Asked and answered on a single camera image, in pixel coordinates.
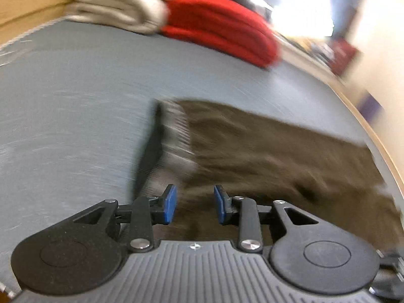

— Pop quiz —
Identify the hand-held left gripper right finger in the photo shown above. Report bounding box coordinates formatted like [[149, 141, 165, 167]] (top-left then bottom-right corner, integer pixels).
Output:
[[214, 185, 327, 254]]

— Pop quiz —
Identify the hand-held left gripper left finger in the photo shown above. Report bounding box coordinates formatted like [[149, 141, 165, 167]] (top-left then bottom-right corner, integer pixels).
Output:
[[65, 184, 178, 254]]

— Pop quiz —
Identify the red quilt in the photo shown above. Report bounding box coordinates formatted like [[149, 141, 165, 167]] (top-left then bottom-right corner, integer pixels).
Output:
[[160, 0, 282, 69]]

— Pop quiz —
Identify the purple foam block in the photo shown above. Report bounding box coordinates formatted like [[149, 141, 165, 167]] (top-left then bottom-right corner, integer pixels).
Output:
[[359, 92, 384, 119]]

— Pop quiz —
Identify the red printed cushion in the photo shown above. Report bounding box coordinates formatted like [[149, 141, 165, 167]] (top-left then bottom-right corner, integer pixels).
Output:
[[329, 39, 359, 75]]

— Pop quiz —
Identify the window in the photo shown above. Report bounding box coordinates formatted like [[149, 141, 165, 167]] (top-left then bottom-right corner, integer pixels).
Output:
[[267, 0, 336, 40]]

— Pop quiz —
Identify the blue curtain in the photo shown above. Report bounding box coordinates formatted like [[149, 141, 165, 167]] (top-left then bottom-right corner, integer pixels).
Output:
[[330, 0, 381, 40]]

